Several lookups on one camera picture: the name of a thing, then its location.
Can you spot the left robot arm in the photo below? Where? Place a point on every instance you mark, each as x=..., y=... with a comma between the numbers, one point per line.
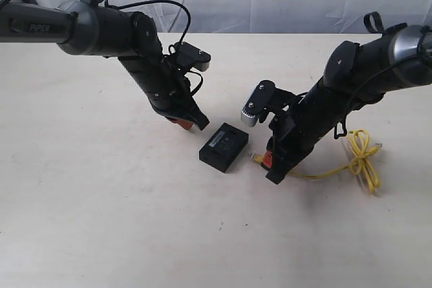
x=85, y=28

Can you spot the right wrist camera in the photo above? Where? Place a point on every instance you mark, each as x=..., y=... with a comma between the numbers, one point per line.
x=260, y=97

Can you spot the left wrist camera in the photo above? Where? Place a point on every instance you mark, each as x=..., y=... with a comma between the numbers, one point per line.
x=189, y=56

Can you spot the black network switch box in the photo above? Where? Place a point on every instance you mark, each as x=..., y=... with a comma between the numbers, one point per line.
x=223, y=147

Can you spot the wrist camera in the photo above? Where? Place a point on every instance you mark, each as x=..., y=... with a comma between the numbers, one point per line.
x=260, y=97
x=189, y=56

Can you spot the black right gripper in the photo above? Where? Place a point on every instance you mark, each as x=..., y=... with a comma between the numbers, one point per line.
x=295, y=134

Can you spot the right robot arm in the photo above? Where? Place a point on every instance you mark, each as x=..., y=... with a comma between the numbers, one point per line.
x=355, y=76

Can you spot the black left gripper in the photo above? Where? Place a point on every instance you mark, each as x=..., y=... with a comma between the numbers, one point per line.
x=169, y=92

